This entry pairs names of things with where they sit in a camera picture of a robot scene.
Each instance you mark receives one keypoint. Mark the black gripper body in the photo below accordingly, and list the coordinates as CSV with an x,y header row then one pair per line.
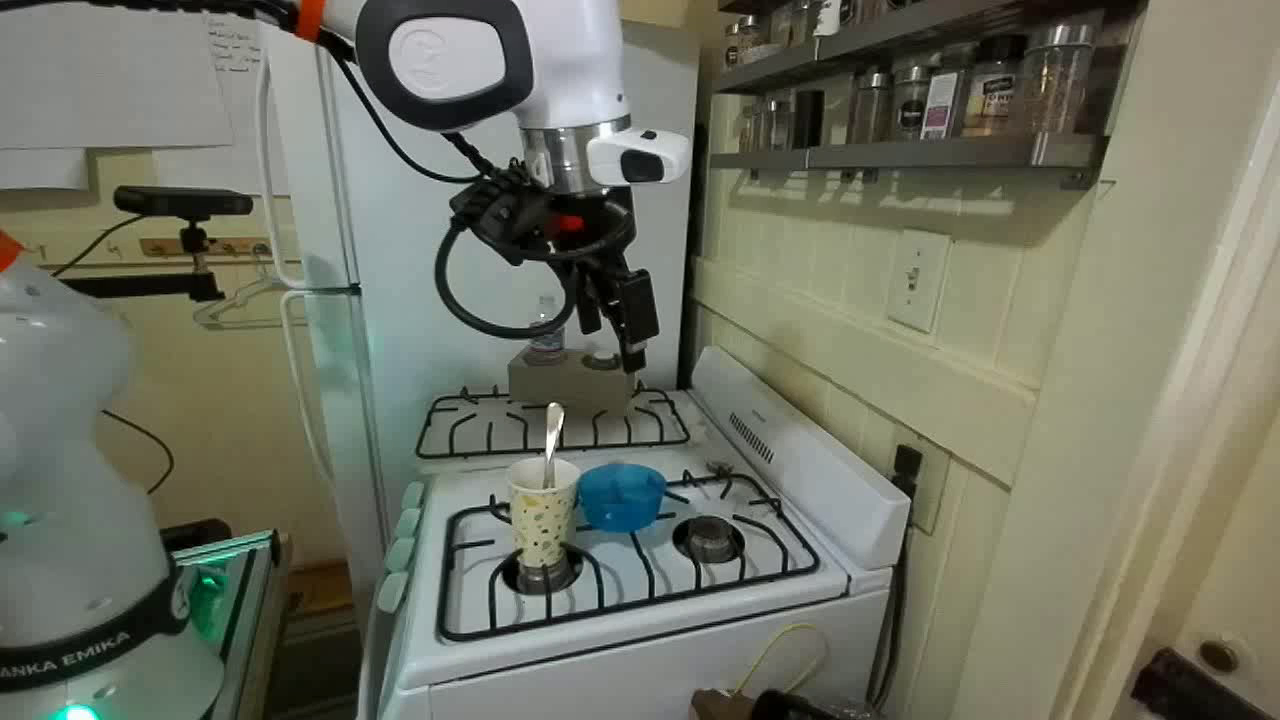
x,y
582,235

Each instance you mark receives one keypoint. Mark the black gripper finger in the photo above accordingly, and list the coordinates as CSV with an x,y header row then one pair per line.
x,y
637,322
590,304

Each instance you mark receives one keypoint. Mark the cream wall light switch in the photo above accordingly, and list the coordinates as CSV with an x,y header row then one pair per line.
x,y
923,282

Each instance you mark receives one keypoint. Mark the brown cardboard box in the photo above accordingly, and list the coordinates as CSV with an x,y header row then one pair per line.
x,y
572,385

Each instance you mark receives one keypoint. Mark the white plastic spoon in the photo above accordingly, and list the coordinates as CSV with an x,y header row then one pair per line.
x,y
552,424

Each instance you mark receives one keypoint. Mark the black stove grate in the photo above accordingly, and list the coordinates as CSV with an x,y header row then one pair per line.
x,y
447,585
534,449

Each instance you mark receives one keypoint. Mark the blue cloth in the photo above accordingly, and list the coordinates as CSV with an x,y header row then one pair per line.
x,y
623,501

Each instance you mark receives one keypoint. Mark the white refrigerator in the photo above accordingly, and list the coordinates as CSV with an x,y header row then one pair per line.
x,y
403,304

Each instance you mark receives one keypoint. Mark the glass spice jar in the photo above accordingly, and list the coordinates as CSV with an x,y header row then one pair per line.
x,y
995,91
802,22
765,31
734,43
1060,83
780,120
908,105
756,126
872,110

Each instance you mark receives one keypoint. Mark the dotted paper cup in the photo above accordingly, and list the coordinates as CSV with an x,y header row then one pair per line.
x,y
545,527

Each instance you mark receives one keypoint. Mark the round stove burner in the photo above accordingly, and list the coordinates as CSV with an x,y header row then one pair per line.
x,y
540,578
706,537

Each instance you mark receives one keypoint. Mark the white stove knob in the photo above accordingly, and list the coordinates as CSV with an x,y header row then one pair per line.
x,y
398,559
407,527
394,592

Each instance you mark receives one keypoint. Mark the steel spice shelf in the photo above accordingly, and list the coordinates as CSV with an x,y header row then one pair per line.
x,y
827,57
904,157

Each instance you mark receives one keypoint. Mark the black power plug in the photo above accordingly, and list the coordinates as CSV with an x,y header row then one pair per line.
x,y
908,471

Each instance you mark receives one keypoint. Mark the white label spice jar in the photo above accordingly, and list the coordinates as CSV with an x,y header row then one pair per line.
x,y
942,103
830,16

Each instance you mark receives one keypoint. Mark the white gas stove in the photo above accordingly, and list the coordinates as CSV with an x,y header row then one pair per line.
x,y
640,666

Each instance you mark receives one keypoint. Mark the metal robot mounting cart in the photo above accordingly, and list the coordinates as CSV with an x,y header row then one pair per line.
x,y
233,603

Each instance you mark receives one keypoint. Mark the cream panel door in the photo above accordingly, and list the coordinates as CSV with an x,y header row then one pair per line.
x,y
1241,562

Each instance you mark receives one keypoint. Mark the black door latch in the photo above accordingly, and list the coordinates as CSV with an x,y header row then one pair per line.
x,y
1180,684

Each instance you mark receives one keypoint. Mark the dark door knob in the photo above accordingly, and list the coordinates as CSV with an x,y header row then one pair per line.
x,y
1218,653

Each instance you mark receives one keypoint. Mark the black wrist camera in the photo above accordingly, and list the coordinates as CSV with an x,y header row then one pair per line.
x,y
490,217

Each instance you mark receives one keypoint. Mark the cream wall power outlet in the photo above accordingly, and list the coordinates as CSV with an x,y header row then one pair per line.
x,y
937,513

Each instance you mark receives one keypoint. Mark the black stereo camera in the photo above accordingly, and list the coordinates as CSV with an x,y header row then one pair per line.
x,y
182,203

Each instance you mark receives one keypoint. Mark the black camera stand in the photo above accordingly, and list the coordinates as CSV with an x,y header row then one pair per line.
x,y
133,287

